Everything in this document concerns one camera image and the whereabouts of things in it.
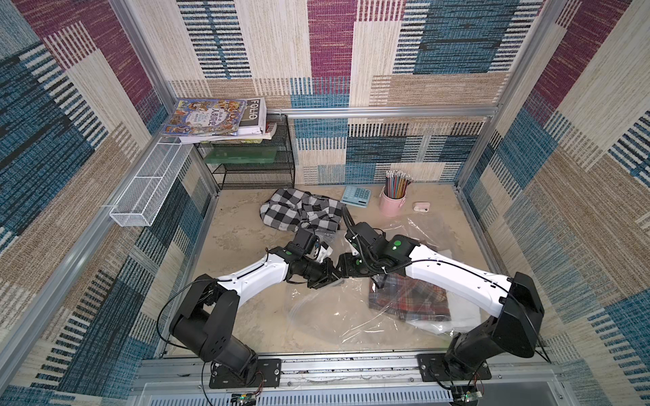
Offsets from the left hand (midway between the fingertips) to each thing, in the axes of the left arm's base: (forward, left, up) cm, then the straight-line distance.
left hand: (343, 280), depth 80 cm
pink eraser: (+37, -36, -8) cm, 53 cm away
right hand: (+2, +1, +5) cm, 5 cm away
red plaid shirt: (-3, -22, -8) cm, 24 cm away
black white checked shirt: (+36, +20, -6) cm, 42 cm away
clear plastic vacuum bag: (-7, +1, -8) cm, 11 cm away
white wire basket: (+15, +56, +24) cm, 63 cm away
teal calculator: (+44, -9, -8) cm, 46 cm away
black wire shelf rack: (+55, +30, +2) cm, 63 cm away
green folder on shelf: (+44, +37, +16) cm, 59 cm away
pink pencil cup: (+33, -21, -3) cm, 39 cm away
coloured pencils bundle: (+39, -23, +4) cm, 46 cm away
